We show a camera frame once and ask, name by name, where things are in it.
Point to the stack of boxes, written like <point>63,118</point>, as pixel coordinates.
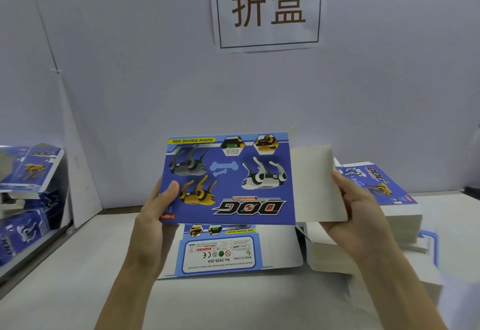
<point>397,213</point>
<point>281,247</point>

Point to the person's right hand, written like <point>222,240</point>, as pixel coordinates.
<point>364,221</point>

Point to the pile of blue boxes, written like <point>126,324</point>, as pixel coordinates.
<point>30,168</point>

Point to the blue dog-print cardboard box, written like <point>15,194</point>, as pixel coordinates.
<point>232,187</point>

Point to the person's left hand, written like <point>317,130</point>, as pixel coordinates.
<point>154,232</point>

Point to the person's left forearm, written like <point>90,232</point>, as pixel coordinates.
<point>127,300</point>

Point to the person's right forearm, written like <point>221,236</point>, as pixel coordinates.
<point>405,296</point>

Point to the white paper wall sign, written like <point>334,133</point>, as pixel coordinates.
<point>266,37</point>

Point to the black object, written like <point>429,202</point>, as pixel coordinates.
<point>473,192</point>

